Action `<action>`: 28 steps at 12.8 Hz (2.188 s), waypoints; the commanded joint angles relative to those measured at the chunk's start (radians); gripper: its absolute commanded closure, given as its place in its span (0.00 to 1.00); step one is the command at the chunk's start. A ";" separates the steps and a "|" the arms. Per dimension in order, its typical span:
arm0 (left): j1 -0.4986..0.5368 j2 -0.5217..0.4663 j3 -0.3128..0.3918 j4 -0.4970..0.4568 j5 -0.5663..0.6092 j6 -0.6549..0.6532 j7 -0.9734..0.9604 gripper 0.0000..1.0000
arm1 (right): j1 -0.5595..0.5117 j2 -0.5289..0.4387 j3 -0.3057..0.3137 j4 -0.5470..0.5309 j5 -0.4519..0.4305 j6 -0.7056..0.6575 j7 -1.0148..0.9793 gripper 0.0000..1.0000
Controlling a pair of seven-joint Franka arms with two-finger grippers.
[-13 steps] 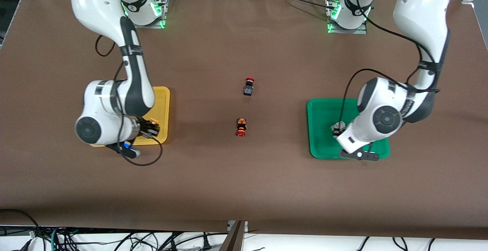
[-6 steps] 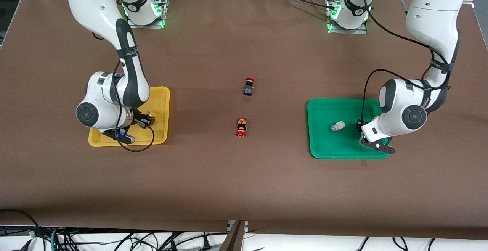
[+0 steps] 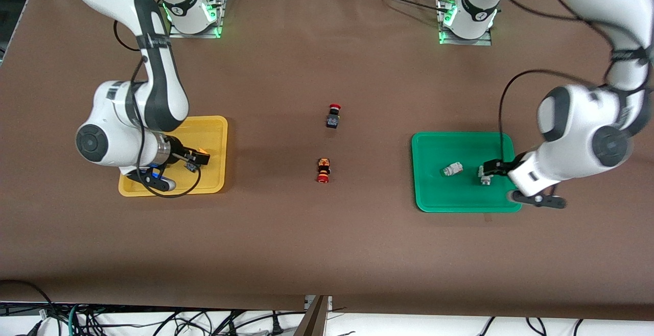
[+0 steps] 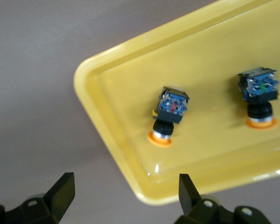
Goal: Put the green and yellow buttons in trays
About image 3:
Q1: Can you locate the yellow push button switch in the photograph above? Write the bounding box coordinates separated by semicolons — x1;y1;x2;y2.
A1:
185;147;208;172

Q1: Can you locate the yellow plastic tray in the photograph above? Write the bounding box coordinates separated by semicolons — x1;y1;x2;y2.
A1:
118;115;229;197

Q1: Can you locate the green plastic tray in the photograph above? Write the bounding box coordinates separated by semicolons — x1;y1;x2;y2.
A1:
411;132;524;213

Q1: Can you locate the red button black body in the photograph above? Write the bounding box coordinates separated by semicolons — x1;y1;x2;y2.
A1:
325;104;342;130

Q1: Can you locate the brown table cloth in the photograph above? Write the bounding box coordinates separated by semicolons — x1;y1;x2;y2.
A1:
0;0;654;321

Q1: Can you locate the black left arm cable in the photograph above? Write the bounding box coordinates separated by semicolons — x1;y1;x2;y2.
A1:
490;0;642;164

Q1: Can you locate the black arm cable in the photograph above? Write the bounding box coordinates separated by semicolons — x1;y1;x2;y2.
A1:
113;19;203;199
490;0;642;164

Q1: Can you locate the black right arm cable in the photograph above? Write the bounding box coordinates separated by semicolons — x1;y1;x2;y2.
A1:
113;19;203;199

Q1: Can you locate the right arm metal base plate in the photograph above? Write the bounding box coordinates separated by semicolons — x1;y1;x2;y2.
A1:
169;0;226;39

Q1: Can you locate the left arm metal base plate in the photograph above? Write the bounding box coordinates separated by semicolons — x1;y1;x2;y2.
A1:
438;0;493;46

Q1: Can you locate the black cable with plug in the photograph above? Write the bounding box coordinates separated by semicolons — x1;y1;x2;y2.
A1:
268;309;285;336

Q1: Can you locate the silver post bracket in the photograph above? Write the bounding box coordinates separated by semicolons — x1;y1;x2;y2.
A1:
305;295;333;312

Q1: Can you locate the thick black floor cable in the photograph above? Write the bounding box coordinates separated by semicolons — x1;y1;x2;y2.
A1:
0;279;55;336

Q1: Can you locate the brown table post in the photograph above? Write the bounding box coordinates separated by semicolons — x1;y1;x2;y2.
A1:
295;295;328;336

